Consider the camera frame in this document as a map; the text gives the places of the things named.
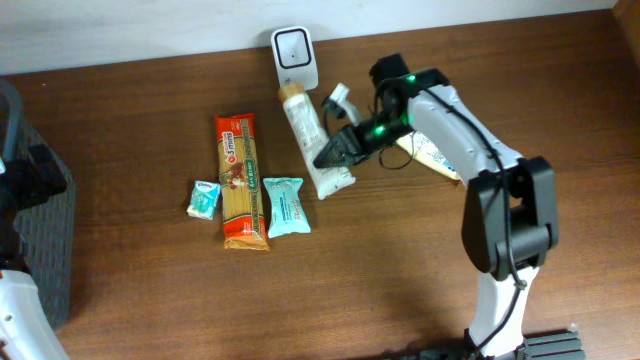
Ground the white tube brown cap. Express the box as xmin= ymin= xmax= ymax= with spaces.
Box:
xmin=278 ymin=83 xmax=356 ymax=200

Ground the teal wet wipes pack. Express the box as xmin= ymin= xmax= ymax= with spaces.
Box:
xmin=263 ymin=177 xmax=311 ymax=238

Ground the orange spaghetti packet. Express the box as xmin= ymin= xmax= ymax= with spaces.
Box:
xmin=215 ymin=113 xmax=270 ymax=251

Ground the small teal tissue pack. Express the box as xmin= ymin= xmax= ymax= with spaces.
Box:
xmin=187 ymin=181 xmax=221 ymax=220

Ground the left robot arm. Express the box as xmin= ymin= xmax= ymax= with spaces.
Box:
xmin=1 ymin=145 xmax=68 ymax=359

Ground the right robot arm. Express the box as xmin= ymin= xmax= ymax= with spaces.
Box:
xmin=313 ymin=54 xmax=559 ymax=359

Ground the white barcode scanner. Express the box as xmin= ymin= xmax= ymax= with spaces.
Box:
xmin=271 ymin=26 xmax=319 ymax=90

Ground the grey plastic mesh basket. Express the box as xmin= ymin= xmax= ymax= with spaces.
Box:
xmin=1 ymin=79 xmax=76 ymax=329

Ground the right camera black cable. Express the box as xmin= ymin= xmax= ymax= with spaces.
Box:
xmin=319 ymin=74 xmax=526 ymax=356

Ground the grey arm base mount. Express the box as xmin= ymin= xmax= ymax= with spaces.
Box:
xmin=523 ymin=331 xmax=586 ymax=360

